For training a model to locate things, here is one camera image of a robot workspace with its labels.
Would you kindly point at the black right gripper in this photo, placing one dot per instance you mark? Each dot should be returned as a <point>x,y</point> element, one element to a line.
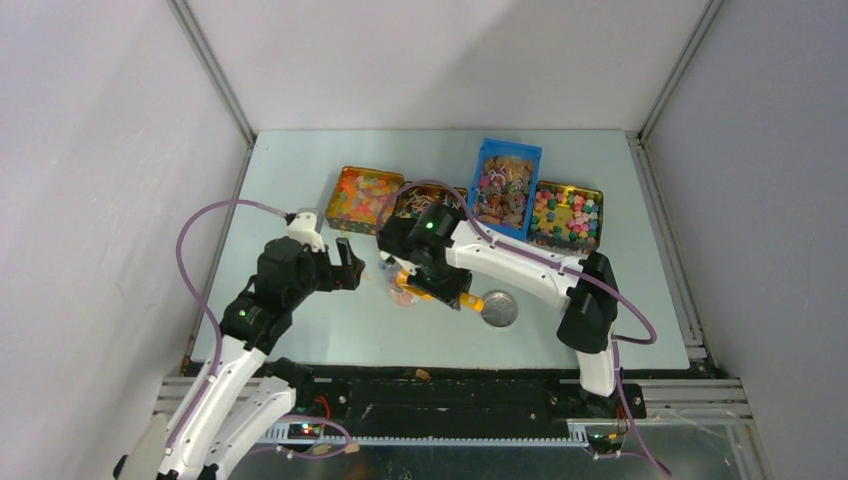
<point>450,294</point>

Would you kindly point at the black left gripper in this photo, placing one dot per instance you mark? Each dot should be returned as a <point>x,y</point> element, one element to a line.
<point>349,271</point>

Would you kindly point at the clear plastic jar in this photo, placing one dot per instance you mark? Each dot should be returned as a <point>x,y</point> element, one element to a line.
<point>396,277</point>

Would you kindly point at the orange plastic scoop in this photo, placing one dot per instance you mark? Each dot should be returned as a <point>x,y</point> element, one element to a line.
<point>453,293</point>

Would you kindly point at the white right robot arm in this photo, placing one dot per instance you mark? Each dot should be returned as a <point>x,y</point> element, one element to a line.
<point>582,290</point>

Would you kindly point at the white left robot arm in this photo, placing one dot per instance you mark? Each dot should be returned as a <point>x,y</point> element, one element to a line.
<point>210,433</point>

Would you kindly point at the tin of gummy candies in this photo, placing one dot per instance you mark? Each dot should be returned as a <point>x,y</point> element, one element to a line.
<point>358,197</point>

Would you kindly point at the blue bin of candies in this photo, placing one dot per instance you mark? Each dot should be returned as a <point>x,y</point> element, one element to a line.
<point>502,193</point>

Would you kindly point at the tin of colourful cube candies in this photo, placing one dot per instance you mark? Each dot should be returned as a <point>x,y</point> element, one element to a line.
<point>566,217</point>

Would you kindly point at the tin of lollipops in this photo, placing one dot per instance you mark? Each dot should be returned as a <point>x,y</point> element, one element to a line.
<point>414,202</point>

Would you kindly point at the silver metal jar lid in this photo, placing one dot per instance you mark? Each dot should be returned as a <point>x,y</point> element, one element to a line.
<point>500,310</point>

